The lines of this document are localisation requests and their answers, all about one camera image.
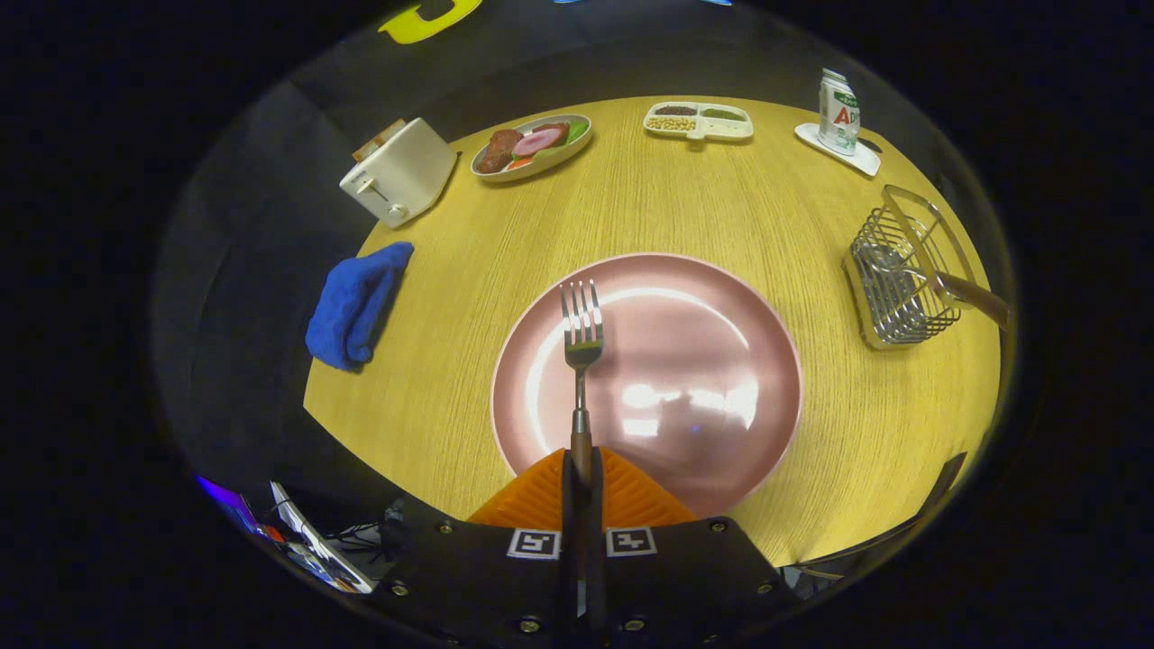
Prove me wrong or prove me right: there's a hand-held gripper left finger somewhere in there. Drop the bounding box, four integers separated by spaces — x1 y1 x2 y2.
371 448 578 649

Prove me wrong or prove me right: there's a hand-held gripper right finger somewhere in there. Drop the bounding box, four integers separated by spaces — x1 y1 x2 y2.
591 448 801 649

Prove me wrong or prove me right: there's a wooden-handled metal fork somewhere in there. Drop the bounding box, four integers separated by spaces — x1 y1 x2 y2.
559 279 605 542

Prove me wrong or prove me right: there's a wooden-handled metal spoon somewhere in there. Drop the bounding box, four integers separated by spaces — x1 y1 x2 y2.
861 242 1012 331

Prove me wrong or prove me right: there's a pink round plate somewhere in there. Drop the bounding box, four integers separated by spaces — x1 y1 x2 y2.
490 252 803 519

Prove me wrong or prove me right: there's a colourful printed panel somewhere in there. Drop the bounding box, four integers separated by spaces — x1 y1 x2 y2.
197 475 376 595

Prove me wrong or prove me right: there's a blue folded towel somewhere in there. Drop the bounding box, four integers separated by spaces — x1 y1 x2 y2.
305 241 415 372

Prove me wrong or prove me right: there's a grey food plate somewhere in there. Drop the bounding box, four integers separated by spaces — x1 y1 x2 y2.
470 114 593 184

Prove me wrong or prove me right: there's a large brown meat piece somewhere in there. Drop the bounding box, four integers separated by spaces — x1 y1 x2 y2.
475 129 524 174

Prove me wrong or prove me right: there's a pink ham slice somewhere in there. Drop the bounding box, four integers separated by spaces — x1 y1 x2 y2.
512 128 562 160

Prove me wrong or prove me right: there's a white toaster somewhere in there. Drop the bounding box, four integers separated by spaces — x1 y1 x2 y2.
339 117 458 228

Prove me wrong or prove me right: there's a white divided bean tray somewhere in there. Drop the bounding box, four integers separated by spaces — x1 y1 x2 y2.
643 101 755 142

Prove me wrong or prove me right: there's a brown toast slice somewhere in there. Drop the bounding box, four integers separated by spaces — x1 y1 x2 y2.
353 119 408 163

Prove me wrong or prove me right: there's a black backdrop cloth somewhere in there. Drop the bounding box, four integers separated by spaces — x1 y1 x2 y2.
149 0 993 506

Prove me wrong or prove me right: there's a white square coaster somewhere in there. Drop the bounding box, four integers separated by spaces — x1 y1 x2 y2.
794 123 882 177

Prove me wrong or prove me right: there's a white drink bottle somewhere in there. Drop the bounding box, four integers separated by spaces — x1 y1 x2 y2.
818 69 861 156

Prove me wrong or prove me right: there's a black table edge bracket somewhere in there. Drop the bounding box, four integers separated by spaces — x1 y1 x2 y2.
915 451 968 528

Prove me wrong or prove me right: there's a metal wire basket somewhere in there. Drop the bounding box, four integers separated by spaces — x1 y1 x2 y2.
843 185 979 351

